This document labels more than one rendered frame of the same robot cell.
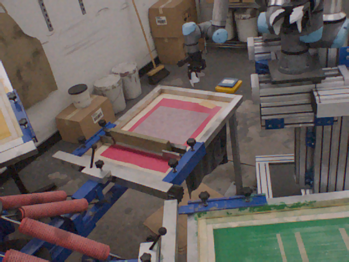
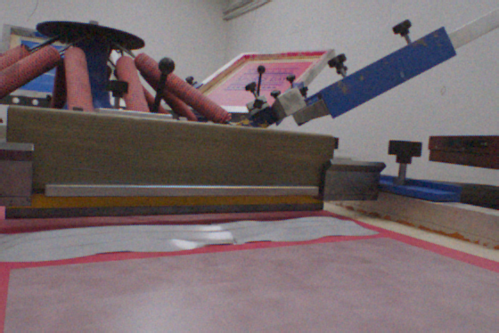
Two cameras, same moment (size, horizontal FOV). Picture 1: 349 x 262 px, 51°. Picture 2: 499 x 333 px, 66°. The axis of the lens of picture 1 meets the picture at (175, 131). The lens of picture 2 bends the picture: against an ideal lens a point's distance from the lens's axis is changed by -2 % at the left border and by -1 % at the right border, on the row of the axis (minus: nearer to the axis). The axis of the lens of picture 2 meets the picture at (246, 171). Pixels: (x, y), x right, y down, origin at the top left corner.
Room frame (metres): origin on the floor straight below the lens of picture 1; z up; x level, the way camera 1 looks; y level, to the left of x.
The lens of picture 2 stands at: (1.72, -0.19, 1.05)
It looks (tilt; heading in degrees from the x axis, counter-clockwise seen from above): 5 degrees down; 112
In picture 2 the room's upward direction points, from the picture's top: 5 degrees clockwise
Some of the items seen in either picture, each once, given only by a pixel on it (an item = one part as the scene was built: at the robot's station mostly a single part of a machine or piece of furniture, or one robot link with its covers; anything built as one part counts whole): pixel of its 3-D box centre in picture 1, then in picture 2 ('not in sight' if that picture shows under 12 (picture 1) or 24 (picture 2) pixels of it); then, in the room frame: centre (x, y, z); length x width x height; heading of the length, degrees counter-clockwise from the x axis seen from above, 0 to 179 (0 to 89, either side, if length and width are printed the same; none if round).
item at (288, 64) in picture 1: (295, 57); not in sight; (1.48, -0.59, 1.31); 0.15 x 0.15 x 0.10
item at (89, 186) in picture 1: (91, 189); not in sight; (1.23, 0.41, 1.02); 0.17 x 0.06 x 0.05; 142
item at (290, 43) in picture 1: (296, 31); not in sight; (1.48, -0.59, 1.42); 0.13 x 0.12 x 0.14; 52
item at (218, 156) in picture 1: (202, 155); not in sight; (1.60, -0.12, 0.79); 0.46 x 0.09 x 0.33; 142
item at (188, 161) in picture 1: (185, 164); not in sight; (1.31, -0.01, 0.98); 0.30 x 0.05 x 0.07; 142
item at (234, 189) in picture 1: (235, 145); not in sight; (2.04, -0.39, 0.48); 0.22 x 0.22 x 0.96; 52
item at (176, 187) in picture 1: (173, 193); not in sight; (1.10, 0.06, 1.02); 0.07 x 0.06 x 0.07; 142
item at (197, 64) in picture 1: (195, 60); not in sight; (1.95, -0.20, 1.19); 0.09 x 0.08 x 0.12; 52
